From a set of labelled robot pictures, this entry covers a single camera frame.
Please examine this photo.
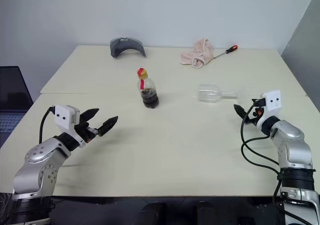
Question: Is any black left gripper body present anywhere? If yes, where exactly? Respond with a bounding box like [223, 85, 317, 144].
[74, 120, 100, 144]

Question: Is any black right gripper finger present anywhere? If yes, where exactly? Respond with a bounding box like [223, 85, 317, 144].
[233, 103, 249, 121]

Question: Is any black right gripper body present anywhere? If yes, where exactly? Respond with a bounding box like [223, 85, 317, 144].
[244, 105, 264, 129]

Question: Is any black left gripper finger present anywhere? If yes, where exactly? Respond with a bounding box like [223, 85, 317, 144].
[97, 115, 119, 137]
[79, 107, 100, 124]

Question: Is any clear plastic bottle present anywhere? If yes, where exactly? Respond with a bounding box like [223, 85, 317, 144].
[198, 83, 247, 105]

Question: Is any plastic bottle with dark liquid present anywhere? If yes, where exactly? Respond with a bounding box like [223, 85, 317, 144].
[136, 76, 160, 109]

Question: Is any yellow bottle cap red tape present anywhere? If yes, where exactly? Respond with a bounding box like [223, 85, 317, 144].
[136, 67, 149, 80]

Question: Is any pink towel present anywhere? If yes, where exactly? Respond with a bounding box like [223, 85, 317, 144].
[179, 37, 215, 69]

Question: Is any grey baseball cap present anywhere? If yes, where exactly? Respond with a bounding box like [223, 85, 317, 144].
[109, 36, 147, 59]

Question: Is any dark laptop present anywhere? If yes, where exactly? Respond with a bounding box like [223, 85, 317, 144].
[0, 65, 35, 148]

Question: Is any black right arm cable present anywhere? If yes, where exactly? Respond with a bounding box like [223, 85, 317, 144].
[240, 98, 296, 221]

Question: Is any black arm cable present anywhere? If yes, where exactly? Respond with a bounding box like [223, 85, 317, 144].
[240, 98, 296, 221]
[39, 106, 56, 145]

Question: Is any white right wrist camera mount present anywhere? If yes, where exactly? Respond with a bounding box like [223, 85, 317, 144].
[256, 89, 282, 130]

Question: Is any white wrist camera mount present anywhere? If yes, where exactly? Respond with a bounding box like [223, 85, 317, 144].
[53, 104, 88, 148]
[256, 89, 282, 130]

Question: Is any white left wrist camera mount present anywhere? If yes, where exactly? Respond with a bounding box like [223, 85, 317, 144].
[53, 104, 88, 148]

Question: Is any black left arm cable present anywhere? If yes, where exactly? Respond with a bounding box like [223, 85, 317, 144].
[39, 106, 56, 145]

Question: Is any screwdriver red black handle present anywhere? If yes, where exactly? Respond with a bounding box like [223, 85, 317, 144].
[212, 44, 239, 60]

